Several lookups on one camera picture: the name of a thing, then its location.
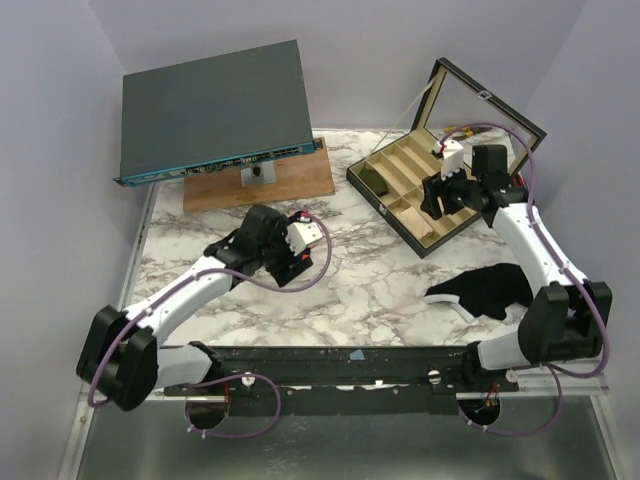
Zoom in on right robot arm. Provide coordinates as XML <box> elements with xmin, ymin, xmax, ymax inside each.
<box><xmin>421</xmin><ymin>141</ymin><xmax>612</xmax><ymax>392</ymax></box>

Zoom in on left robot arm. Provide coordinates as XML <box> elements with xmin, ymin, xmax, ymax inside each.
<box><xmin>76</xmin><ymin>205</ymin><xmax>331</xmax><ymax>411</ymax></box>

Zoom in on cream rolled underwear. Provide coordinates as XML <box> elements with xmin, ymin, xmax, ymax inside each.
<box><xmin>397</xmin><ymin>207</ymin><xmax>434</xmax><ymax>240</ymax></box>

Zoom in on green rolled underwear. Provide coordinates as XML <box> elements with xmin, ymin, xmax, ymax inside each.
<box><xmin>360</xmin><ymin>168</ymin><xmax>389</xmax><ymax>197</ymax></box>

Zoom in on black white underwear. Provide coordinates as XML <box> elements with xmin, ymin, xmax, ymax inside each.
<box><xmin>424</xmin><ymin>263</ymin><xmax>533</xmax><ymax>322</ymax></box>

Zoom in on wooden board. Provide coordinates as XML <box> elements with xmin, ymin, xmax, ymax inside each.
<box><xmin>183</xmin><ymin>137</ymin><xmax>335</xmax><ymax>213</ymax></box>

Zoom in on black compartment organizer box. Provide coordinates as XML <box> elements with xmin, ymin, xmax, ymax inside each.
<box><xmin>346</xmin><ymin>57</ymin><xmax>546</xmax><ymax>258</ymax></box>

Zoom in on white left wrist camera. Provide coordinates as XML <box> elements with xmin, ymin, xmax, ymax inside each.
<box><xmin>286</xmin><ymin>218</ymin><xmax>324</xmax><ymax>255</ymax></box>

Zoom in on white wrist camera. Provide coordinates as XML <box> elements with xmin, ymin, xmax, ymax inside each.
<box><xmin>438</xmin><ymin>140</ymin><xmax>464</xmax><ymax>180</ymax></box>
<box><xmin>286</xmin><ymin>218</ymin><xmax>324</xmax><ymax>255</ymax></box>

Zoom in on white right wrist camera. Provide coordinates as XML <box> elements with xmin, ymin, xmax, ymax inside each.
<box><xmin>438</xmin><ymin>140</ymin><xmax>464</xmax><ymax>180</ymax></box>

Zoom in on yellow handled pliers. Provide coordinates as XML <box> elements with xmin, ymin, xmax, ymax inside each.
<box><xmin>444</xmin><ymin>126</ymin><xmax>492</xmax><ymax>141</ymax></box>

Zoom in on metal switch stand bracket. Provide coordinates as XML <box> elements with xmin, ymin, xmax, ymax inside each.
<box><xmin>241</xmin><ymin>161</ymin><xmax>276</xmax><ymax>187</ymax></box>

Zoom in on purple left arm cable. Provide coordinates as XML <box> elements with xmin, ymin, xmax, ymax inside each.
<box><xmin>87</xmin><ymin>214</ymin><xmax>333</xmax><ymax>441</ymax></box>

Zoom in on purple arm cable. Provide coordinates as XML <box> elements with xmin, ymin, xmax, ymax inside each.
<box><xmin>442</xmin><ymin>122</ymin><xmax>612</xmax><ymax>437</ymax></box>
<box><xmin>87</xmin><ymin>214</ymin><xmax>333</xmax><ymax>441</ymax></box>

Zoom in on grey network switch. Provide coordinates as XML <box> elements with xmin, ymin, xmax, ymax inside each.
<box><xmin>114</xmin><ymin>40</ymin><xmax>319</xmax><ymax>187</ymax></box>

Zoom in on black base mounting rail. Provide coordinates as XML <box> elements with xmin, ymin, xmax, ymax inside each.
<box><xmin>164</xmin><ymin>346</ymin><xmax>519</xmax><ymax>416</ymax></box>

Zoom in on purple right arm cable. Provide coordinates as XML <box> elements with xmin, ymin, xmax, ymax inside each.
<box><xmin>442</xmin><ymin>122</ymin><xmax>612</xmax><ymax>437</ymax></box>

